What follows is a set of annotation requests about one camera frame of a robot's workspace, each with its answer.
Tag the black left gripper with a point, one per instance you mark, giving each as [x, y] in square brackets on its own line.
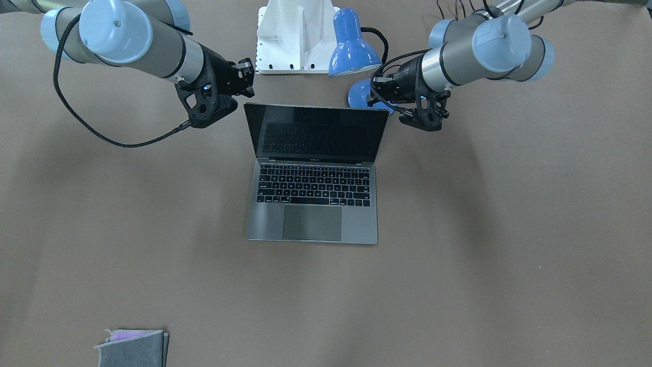
[408, 78]

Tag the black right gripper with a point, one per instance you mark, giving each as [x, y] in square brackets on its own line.
[219, 67]

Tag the grey laptop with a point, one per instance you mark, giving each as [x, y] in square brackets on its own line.
[314, 178]

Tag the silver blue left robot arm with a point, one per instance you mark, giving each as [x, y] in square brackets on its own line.
[493, 43]

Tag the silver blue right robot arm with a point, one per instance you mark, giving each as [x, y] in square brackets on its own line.
[150, 36]

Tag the blue desk lamp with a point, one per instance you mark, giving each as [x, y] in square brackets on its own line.
[352, 54]

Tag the folded grey purple cloth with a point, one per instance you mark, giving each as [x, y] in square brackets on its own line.
[128, 347]

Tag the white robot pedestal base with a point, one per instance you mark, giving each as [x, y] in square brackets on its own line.
[295, 37]

